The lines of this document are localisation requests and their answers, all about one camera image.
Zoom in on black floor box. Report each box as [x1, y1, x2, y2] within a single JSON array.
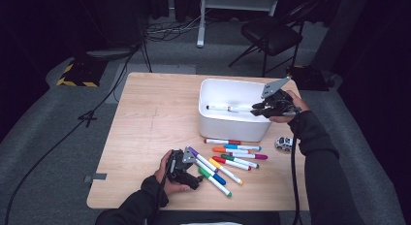
[[285, 64, 333, 92]]

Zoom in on dark red capped white marker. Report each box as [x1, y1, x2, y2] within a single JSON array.
[[204, 138, 242, 145]]

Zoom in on dark green capped white marker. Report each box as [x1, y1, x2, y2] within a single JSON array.
[[220, 153, 260, 170]]

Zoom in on long black floor cable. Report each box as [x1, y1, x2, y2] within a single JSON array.
[[3, 44, 143, 225]]

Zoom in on purple capped white marker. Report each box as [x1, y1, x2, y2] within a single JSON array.
[[188, 145, 220, 174]]

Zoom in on magenta capped white marker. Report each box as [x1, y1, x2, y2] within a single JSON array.
[[230, 151, 269, 161]]

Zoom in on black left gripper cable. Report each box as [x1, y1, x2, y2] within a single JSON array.
[[148, 168, 170, 225]]

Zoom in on thin black stand leg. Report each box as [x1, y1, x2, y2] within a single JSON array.
[[140, 40, 153, 74]]

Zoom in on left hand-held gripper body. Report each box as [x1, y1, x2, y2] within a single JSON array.
[[166, 146, 198, 184]]

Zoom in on person's right hand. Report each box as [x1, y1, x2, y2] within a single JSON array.
[[269, 89, 310, 124]]

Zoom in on white metal stand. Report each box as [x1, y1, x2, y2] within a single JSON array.
[[196, 0, 281, 48]]

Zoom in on black yellow striped base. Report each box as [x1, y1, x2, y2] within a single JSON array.
[[56, 58, 108, 88]]

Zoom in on white toy ambulance car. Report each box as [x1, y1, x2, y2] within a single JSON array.
[[274, 136, 295, 152]]

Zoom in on black folding chair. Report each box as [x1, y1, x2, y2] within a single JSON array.
[[228, 0, 321, 78]]

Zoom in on white plastic storage box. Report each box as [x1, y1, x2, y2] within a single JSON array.
[[198, 78, 275, 143]]

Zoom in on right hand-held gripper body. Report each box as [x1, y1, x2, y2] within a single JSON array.
[[261, 77, 298, 119]]

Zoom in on grey tape strip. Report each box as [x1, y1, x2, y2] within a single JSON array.
[[83, 173, 108, 183]]

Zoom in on person's left hand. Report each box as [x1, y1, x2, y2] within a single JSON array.
[[154, 149, 192, 197]]

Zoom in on grey round stand base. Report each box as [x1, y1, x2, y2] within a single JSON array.
[[85, 48, 135, 60]]

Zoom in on bundle of floor cables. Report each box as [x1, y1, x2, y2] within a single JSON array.
[[143, 8, 214, 44]]

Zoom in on light green capped white marker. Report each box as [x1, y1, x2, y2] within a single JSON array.
[[198, 166, 233, 198]]

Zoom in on orange capped white marker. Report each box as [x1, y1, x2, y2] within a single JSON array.
[[211, 146, 252, 155]]

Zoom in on light blue capped white marker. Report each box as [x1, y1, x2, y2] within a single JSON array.
[[224, 144, 263, 152]]

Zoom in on yellow capped white marker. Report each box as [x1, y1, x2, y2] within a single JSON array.
[[208, 157, 244, 186]]

